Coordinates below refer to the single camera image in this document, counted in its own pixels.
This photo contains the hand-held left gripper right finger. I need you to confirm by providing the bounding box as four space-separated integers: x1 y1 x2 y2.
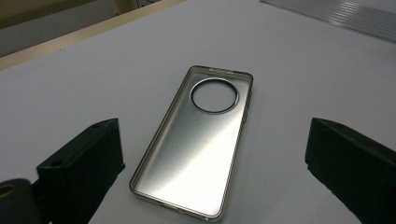
304 117 396 224

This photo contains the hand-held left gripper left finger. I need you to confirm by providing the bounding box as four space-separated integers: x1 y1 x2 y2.
36 118 126 224

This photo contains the silver phone case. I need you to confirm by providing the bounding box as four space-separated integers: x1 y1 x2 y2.
129 64 254 223

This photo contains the clear plastic rack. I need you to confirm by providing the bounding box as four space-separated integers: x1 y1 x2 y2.
260 0 396 44

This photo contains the white table mat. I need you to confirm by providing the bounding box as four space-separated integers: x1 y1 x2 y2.
0 0 396 224

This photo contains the light wooden furniture frame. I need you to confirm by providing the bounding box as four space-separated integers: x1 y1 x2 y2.
0 0 163 30

